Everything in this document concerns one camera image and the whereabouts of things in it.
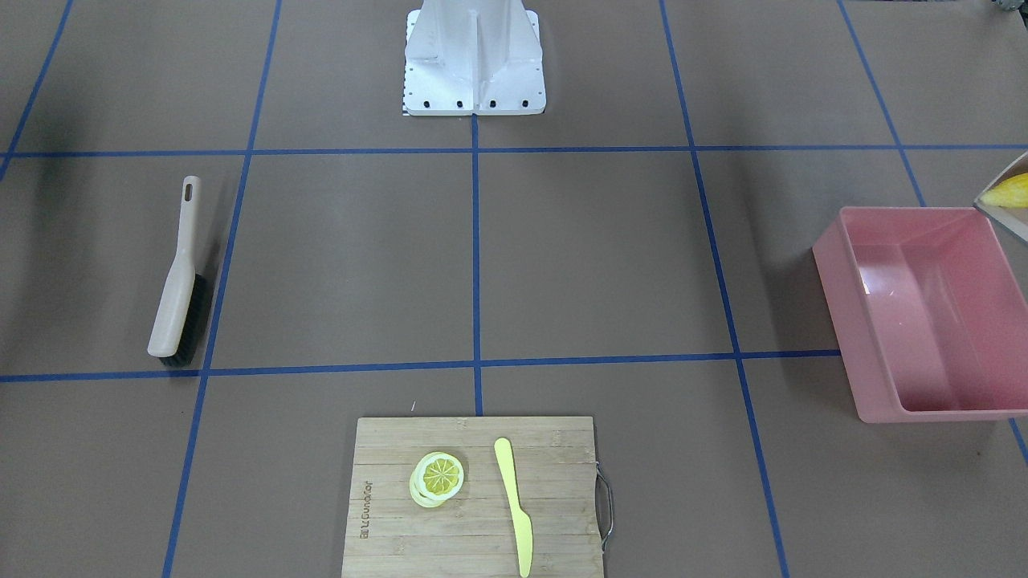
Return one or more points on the wooden cutting board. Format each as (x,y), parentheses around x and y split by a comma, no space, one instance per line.
(471,535)

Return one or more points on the beige plastic dustpan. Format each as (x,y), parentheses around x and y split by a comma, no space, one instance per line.
(1014,220)

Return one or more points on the yellow lemon slices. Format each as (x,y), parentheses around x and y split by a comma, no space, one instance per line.
(436,478)

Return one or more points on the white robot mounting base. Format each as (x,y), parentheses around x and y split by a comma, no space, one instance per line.
(467,58)

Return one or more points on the beige hand brush black bristles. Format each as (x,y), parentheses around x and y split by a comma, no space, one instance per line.
(178,320)

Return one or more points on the yellow plastic knife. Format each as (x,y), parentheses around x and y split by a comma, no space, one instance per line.
(521,522)

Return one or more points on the yellow toy corn cob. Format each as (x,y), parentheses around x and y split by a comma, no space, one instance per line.
(1010,193)

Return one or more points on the pink plastic bin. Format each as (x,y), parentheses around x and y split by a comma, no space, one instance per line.
(929,318)

